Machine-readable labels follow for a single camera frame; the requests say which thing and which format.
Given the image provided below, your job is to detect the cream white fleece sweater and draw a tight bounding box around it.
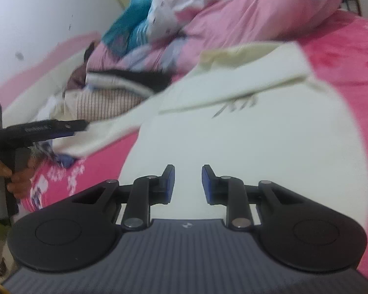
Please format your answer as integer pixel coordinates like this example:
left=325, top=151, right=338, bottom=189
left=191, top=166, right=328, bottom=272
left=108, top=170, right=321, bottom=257
left=53, top=43, right=368, bottom=227

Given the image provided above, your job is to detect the stack of folded clothes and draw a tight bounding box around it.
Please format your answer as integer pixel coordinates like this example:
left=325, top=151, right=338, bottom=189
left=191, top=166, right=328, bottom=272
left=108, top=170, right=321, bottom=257
left=33, top=70, right=158, bottom=168

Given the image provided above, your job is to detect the person's left hand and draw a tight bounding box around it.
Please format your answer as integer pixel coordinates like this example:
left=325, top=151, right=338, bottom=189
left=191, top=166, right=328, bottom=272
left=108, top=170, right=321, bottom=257
left=0, top=157, right=37, bottom=199

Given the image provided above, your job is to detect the pink padded headboard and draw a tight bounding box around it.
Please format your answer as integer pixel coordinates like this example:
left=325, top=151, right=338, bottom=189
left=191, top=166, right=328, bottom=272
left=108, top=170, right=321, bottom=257
left=0, top=31, right=101, bottom=108

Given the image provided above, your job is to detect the black folded garment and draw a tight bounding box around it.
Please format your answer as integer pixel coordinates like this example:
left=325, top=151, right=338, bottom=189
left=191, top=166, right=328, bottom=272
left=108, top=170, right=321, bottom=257
left=86, top=69, right=171, bottom=97

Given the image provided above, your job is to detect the pink patterned duvet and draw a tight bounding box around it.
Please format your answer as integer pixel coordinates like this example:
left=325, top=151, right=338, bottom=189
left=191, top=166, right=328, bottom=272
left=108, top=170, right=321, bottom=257
left=87, top=0, right=342, bottom=75

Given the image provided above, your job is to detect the pink floral bed blanket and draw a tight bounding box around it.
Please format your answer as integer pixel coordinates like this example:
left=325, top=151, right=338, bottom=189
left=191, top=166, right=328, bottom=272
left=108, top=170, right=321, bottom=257
left=22, top=11, right=368, bottom=277

